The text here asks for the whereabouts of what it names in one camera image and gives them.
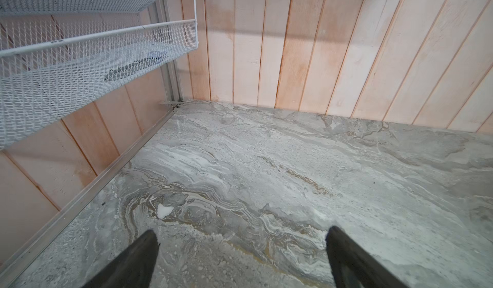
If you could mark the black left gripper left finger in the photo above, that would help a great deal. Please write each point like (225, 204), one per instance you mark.
(134, 267)

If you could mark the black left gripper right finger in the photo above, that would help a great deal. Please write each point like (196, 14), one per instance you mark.
(352, 266)

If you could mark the white wire mesh shelf rack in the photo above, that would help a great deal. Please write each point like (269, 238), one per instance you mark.
(59, 55)

